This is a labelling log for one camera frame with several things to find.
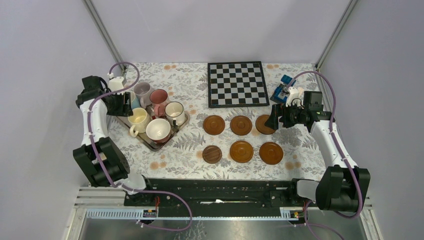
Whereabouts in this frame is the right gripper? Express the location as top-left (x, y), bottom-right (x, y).
top-left (264, 100), bottom-right (308, 131)

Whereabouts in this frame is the brown wooden coaster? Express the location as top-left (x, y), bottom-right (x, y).
top-left (203, 115), bottom-right (225, 136)
top-left (255, 114), bottom-right (276, 135)
top-left (230, 115), bottom-right (253, 136)
top-left (259, 142), bottom-right (284, 165)
top-left (229, 140), bottom-right (254, 164)

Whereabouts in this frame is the cream yellow mug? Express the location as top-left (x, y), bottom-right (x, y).
top-left (127, 107), bottom-right (152, 138)

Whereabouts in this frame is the dark walnut coaster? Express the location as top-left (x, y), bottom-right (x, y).
top-left (202, 145), bottom-right (222, 164)

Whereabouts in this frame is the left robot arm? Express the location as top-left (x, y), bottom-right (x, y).
top-left (72, 75), bottom-right (155, 206)

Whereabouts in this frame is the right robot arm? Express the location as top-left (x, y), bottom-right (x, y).
top-left (264, 87), bottom-right (371, 218)

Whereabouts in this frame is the white red bowl cup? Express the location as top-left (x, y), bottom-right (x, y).
top-left (145, 118), bottom-right (171, 144)

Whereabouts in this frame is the light blue mug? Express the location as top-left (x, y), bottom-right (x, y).
top-left (129, 91), bottom-right (141, 109)

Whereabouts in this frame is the lavender ceramic mug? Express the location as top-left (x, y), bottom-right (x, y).
top-left (133, 82), bottom-right (155, 109)

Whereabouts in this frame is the grey lego baseplate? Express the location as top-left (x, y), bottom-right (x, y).
top-left (269, 84), bottom-right (289, 104)

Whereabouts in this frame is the pink enamel mug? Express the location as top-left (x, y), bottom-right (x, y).
top-left (149, 89), bottom-right (170, 118)

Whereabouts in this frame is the blue lego brick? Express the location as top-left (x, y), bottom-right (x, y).
top-left (280, 74), bottom-right (296, 87)

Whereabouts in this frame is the white black-rimmed enamel mug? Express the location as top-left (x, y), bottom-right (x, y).
top-left (165, 101), bottom-right (186, 129)

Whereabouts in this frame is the black white chessboard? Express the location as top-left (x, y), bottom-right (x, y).
top-left (207, 61), bottom-right (270, 108)

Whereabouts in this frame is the floral tablecloth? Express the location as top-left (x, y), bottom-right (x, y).
top-left (108, 63), bottom-right (326, 181)

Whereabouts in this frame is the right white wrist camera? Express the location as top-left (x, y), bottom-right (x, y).
top-left (285, 86), bottom-right (304, 107)

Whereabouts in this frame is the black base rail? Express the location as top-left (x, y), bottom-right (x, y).
top-left (124, 178), bottom-right (308, 218)

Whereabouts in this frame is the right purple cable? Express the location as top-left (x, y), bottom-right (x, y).
top-left (285, 70), bottom-right (365, 240)

